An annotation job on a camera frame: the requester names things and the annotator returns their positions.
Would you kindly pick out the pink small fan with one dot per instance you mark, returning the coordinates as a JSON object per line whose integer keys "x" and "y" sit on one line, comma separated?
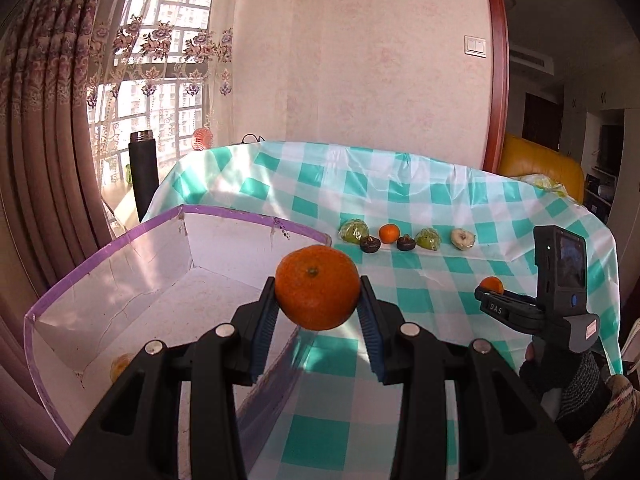
{"x": 202, "y": 139}

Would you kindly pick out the yellow sofa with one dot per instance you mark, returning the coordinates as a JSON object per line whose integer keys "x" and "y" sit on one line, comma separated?
{"x": 540, "y": 165}

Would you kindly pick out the small orange mandarin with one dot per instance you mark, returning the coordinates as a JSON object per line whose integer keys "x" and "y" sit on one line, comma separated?
{"x": 493, "y": 284}
{"x": 388, "y": 233}

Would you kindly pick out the black thermos bottle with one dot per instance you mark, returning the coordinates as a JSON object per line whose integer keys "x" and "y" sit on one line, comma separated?
{"x": 143, "y": 180}

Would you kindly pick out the brown pleated curtain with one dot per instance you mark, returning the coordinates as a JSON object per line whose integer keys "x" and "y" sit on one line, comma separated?
{"x": 45, "y": 135}

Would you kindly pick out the light patterned cloth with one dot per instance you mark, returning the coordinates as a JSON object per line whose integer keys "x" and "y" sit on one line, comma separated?
{"x": 547, "y": 182}

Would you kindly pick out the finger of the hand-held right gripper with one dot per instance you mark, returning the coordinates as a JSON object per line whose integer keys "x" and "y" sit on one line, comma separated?
{"x": 510, "y": 307}

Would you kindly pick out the white cabinet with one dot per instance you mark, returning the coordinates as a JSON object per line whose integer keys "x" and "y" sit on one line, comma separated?
{"x": 595, "y": 125}

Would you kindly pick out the person's right hand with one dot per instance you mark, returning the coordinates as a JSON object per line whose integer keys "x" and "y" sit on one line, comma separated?
{"x": 542, "y": 372}

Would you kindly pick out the dark mangosteen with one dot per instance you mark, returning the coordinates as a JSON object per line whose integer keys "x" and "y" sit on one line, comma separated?
{"x": 406, "y": 243}
{"x": 370, "y": 244}

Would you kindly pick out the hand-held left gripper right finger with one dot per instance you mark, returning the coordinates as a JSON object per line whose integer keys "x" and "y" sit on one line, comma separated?
{"x": 371, "y": 327}

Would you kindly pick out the ceiling air vent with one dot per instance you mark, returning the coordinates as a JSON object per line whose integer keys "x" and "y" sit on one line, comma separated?
{"x": 531, "y": 58}

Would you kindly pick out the white light switch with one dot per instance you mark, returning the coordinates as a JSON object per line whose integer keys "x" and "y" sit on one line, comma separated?
{"x": 475, "y": 45}

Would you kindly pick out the teal checkered tablecloth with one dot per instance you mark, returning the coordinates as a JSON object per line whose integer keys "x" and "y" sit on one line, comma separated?
{"x": 400, "y": 190}

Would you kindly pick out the red-brown wooden door frame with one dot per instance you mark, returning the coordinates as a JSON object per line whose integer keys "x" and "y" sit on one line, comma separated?
{"x": 499, "y": 60}

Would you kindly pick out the green wrapped fruit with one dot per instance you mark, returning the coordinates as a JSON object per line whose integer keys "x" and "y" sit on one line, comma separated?
{"x": 354, "y": 231}
{"x": 427, "y": 238}

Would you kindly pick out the white box with purple rim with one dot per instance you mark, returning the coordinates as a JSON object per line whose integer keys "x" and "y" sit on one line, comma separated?
{"x": 150, "y": 270}

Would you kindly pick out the beige donut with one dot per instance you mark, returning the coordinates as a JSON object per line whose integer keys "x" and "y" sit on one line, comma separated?
{"x": 463, "y": 238}

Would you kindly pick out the floral lace curtain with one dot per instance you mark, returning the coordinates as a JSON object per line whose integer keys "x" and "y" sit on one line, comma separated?
{"x": 165, "y": 60}

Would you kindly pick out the large orange mandarin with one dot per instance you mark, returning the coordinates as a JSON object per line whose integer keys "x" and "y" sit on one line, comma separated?
{"x": 317, "y": 287}

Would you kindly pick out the person's right forearm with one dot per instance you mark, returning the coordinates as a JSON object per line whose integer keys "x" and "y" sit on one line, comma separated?
{"x": 600, "y": 410}

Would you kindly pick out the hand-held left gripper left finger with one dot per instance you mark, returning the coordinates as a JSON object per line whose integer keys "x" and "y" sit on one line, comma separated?
{"x": 264, "y": 327}

